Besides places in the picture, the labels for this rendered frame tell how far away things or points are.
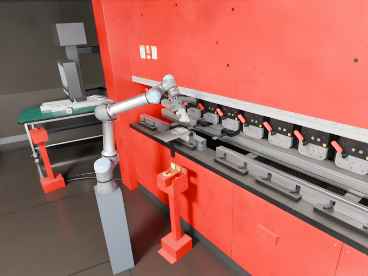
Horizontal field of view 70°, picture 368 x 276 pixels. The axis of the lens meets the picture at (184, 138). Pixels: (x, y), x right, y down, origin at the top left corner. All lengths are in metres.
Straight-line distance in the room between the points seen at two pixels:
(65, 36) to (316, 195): 2.49
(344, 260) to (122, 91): 2.38
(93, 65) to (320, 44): 4.62
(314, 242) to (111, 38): 2.42
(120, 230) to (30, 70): 3.95
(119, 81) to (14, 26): 2.96
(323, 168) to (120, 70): 2.09
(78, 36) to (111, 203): 1.66
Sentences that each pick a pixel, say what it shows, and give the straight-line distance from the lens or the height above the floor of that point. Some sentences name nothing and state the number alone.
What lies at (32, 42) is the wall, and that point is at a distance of 5.50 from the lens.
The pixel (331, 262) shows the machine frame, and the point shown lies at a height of 0.66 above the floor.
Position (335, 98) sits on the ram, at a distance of 1.46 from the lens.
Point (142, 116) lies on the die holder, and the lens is 2.98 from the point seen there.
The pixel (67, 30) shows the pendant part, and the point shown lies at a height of 1.89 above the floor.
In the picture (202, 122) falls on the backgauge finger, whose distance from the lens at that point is 2.48.
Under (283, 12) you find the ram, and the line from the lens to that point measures 1.57.
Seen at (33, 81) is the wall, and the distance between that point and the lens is 5.57.
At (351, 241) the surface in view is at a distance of 1.61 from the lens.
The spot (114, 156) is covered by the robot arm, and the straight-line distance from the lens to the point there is 2.05.
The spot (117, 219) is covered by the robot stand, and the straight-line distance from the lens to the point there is 2.16.
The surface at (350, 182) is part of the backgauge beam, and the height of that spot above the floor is 0.95.
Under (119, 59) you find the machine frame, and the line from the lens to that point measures 2.89.
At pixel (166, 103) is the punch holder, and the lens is 2.47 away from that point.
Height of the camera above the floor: 1.88
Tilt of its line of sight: 23 degrees down
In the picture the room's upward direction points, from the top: 3 degrees counter-clockwise
